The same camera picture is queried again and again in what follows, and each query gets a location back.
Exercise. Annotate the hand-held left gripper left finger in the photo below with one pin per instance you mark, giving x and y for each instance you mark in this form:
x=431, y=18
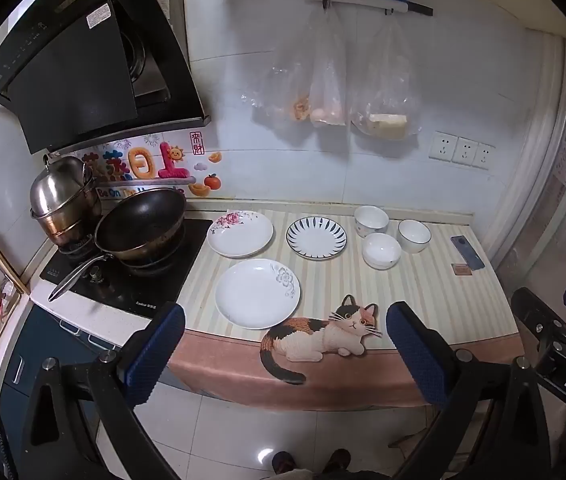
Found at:
x=155, y=355

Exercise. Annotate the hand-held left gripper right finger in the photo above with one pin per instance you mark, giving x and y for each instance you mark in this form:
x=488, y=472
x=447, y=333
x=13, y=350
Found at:
x=415, y=355

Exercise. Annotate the plain white bowl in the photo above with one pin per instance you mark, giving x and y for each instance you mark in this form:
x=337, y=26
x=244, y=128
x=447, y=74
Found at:
x=381, y=250

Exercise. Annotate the white bowl with blue rim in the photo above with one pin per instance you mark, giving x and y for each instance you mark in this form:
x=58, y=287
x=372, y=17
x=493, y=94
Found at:
x=414, y=235

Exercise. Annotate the black glass cooktop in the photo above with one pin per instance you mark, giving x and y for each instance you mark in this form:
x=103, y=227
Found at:
x=163, y=280

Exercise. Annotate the small brown card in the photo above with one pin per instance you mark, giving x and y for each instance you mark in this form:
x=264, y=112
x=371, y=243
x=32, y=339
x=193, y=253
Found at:
x=461, y=269

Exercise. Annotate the blue smartphone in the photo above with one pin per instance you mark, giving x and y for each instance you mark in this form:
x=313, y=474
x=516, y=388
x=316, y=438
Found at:
x=467, y=252

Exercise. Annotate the striped cat print table mat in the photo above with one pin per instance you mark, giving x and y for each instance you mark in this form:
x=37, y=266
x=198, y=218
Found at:
x=328, y=280

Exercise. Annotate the white plate with grey flower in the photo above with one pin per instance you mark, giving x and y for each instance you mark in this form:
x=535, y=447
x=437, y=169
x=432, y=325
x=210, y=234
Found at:
x=255, y=295

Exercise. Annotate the dark blue kitchen cabinet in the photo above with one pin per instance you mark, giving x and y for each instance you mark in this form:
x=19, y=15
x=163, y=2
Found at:
x=38, y=340

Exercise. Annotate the person's brown right shoe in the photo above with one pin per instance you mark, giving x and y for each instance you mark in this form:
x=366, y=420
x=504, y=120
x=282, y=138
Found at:
x=338, y=460

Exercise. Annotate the person's brown shoe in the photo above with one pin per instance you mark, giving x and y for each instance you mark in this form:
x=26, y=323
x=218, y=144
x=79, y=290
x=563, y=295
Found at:
x=283, y=462
x=338, y=460

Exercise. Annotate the white bowl with small print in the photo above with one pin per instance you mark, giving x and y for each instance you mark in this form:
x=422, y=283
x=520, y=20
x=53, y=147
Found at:
x=370, y=220

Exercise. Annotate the white plate with pink flowers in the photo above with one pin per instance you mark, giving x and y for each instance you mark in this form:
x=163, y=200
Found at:
x=240, y=235

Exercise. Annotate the white plate with blue stripes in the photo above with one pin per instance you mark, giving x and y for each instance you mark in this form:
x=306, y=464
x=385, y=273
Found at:
x=316, y=237

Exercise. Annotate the person's brown left shoe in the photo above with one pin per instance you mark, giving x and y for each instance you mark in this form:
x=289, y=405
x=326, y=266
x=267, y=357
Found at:
x=283, y=462

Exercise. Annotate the stainless steel steamer pot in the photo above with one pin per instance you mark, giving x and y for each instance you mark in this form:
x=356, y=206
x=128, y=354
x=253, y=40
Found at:
x=60, y=195

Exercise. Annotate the clear plastic bag with tofu block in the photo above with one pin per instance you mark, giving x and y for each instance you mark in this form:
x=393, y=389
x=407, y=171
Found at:
x=388, y=95

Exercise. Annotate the clear plastic bag with egg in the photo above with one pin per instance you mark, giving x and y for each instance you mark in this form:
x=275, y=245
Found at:
x=329, y=80

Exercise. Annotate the black range hood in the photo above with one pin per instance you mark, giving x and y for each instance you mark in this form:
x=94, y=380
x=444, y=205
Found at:
x=73, y=75

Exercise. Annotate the clear plastic bag with orange food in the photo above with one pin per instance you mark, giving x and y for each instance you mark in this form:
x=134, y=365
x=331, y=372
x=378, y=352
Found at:
x=288, y=80

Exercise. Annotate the white sliding door frame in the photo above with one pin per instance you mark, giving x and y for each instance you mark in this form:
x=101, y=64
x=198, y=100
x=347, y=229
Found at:
x=538, y=160

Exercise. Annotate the white wall socket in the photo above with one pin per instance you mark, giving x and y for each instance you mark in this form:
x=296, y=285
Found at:
x=443, y=146
x=464, y=151
x=484, y=156

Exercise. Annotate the colourful wall sticker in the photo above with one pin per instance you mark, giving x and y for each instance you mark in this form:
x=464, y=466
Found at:
x=140, y=162

